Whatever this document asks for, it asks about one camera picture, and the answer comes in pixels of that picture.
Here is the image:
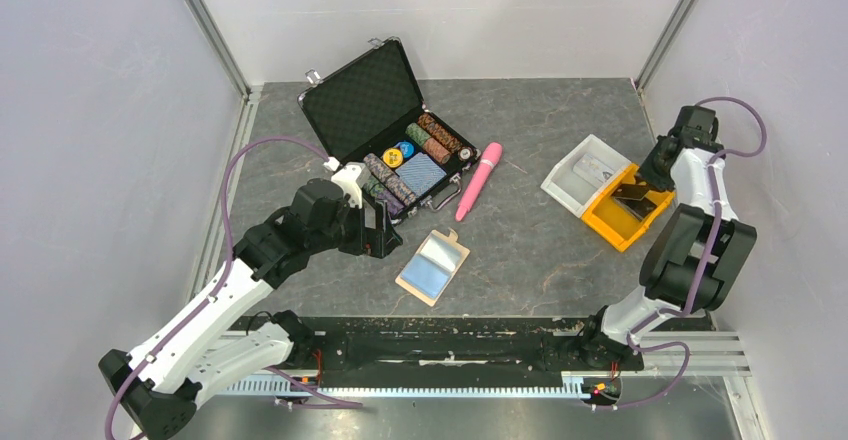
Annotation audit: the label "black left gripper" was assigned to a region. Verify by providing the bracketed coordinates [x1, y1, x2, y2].
[308, 195, 402, 258]

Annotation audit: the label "beige leather card holder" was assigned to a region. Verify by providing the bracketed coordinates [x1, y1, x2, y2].
[395, 229, 470, 307]

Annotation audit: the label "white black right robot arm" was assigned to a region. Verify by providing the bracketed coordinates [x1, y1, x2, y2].
[576, 98, 757, 368]

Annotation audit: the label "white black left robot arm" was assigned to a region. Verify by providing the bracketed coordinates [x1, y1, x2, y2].
[98, 179, 403, 439]

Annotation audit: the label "black card in yellow bin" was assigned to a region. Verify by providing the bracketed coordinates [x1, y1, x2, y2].
[616, 197, 657, 222]

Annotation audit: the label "white card in white bin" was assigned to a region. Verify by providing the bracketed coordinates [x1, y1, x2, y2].
[572, 153, 616, 188]

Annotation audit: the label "blue playing card deck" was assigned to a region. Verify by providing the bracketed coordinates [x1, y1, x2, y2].
[395, 159, 445, 198]

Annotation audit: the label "green purple chip stack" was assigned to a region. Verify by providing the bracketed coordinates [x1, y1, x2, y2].
[363, 176, 405, 218]

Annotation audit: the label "blue orange chip stack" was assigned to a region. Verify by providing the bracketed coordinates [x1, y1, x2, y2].
[363, 153, 418, 206]

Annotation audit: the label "yellow plastic bin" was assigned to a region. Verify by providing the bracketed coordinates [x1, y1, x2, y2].
[580, 163, 675, 252]

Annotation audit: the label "white plastic bin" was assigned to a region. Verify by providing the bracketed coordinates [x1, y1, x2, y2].
[541, 134, 631, 218]

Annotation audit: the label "blue dealer button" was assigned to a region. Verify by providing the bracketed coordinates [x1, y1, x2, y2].
[396, 141, 416, 159]

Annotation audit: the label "green red chip stack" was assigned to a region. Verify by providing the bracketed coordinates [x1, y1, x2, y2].
[405, 123, 451, 165]

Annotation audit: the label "loose black white chips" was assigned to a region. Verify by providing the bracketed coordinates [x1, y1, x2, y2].
[457, 147, 477, 161]

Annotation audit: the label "orange black chip stack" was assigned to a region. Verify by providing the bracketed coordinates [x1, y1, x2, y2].
[417, 113, 463, 153]

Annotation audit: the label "black poker chip case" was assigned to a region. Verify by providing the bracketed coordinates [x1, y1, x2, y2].
[298, 37, 482, 224]

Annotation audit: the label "pink cylindrical device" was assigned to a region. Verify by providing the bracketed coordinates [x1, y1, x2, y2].
[455, 142, 503, 222]

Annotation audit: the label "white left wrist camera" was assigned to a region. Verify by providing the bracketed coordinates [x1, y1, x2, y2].
[324, 157, 371, 208]

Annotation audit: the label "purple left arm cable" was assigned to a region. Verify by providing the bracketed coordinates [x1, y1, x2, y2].
[104, 135, 366, 440]

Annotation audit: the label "white slotted cable duct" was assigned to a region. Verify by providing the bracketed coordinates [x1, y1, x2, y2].
[219, 374, 590, 400]

